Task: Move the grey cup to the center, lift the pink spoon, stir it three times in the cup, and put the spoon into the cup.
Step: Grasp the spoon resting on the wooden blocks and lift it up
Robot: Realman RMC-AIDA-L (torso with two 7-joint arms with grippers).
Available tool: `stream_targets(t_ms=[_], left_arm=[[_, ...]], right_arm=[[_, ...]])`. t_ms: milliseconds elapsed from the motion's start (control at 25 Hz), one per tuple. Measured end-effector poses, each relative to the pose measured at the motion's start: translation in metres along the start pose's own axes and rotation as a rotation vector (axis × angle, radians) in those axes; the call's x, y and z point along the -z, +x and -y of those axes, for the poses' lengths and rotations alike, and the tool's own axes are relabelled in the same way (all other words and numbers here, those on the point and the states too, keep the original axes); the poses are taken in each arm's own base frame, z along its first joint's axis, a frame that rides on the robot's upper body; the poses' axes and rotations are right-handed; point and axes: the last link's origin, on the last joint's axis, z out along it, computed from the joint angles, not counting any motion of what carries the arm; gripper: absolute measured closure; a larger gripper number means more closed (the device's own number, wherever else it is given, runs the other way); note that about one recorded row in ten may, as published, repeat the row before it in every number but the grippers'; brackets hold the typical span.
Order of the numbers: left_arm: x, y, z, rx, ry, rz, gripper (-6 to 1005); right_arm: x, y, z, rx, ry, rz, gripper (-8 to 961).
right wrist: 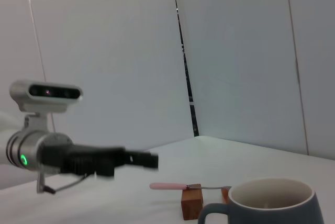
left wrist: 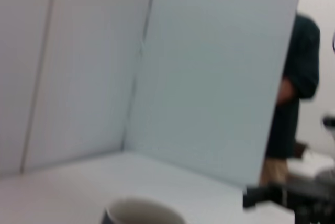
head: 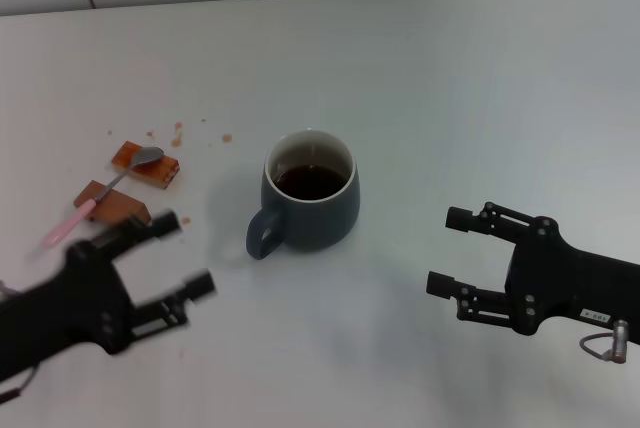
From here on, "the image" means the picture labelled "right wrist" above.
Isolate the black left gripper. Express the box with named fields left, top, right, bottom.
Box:
left=41, top=143, right=159, bottom=181

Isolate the pink handled metal spoon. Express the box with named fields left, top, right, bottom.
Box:
left=149, top=182, right=232, bottom=191

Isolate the grey ceramic cup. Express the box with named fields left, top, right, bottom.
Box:
left=197, top=178, right=325, bottom=224

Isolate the brown wooden spoon rest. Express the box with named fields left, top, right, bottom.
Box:
left=181, top=183, right=204, bottom=221

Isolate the orange grooved wooden block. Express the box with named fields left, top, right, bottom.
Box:
left=221, top=188, right=231, bottom=204

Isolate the left arm plug cable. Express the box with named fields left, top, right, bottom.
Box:
left=36, top=171, right=88, bottom=194

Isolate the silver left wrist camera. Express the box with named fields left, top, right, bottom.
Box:
left=9, top=79, right=84, bottom=116

